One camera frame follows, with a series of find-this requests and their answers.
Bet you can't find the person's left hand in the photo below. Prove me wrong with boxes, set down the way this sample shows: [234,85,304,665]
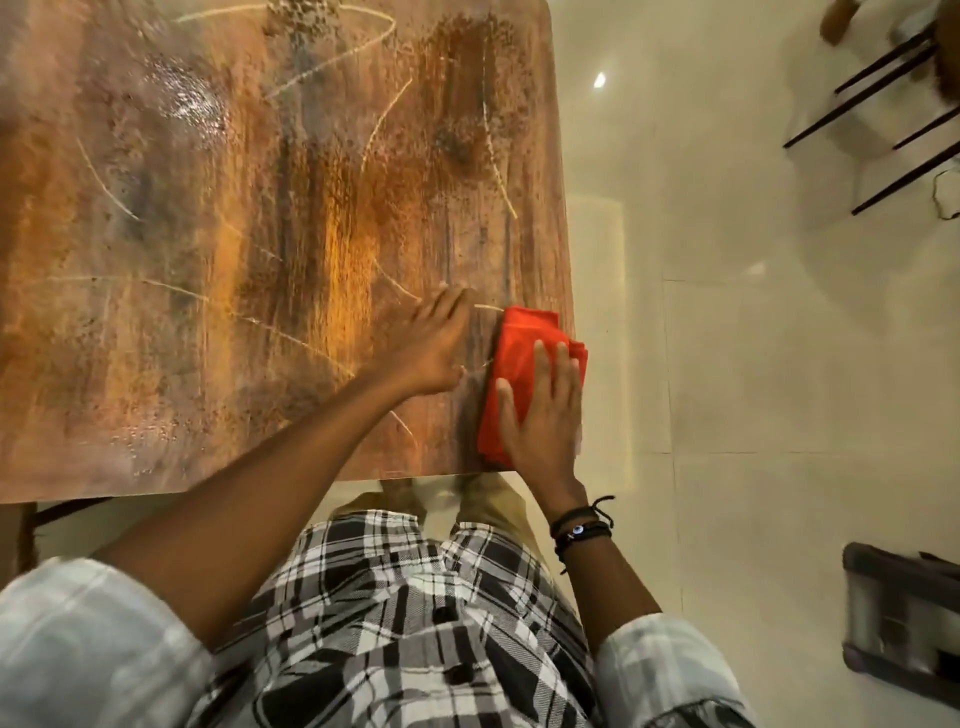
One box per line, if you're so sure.
[369,284,474,404]

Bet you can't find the person's right hand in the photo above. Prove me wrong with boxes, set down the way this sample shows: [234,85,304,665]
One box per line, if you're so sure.
[494,339,589,517]

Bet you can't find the red cleaning cloth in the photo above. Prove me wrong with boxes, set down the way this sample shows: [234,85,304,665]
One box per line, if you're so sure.
[476,305,589,468]

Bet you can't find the person's right forearm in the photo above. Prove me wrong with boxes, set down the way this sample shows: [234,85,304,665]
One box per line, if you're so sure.
[558,524,665,654]

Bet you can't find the person's left forearm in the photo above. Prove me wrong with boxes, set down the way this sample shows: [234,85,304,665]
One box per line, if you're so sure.
[93,371,421,650]

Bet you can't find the khaki trousers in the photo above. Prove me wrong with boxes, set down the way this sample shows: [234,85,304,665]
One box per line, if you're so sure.
[329,473,556,571]

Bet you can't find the black white plaid shirt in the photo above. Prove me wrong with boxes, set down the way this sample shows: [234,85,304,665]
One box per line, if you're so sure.
[0,509,759,728]

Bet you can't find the wooden table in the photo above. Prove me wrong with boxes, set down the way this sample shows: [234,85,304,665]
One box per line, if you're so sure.
[0,0,577,530]

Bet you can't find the black metal rack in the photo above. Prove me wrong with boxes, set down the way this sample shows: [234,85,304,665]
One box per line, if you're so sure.
[841,542,960,710]

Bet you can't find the brown wooden chair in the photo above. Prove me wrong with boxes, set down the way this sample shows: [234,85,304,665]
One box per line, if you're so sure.
[0,502,39,575]

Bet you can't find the black metal leg chair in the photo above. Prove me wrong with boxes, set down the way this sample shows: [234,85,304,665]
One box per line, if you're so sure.
[782,18,960,217]

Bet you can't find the black beaded bracelet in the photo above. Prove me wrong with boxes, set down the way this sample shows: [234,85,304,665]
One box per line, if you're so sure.
[554,521,613,575]

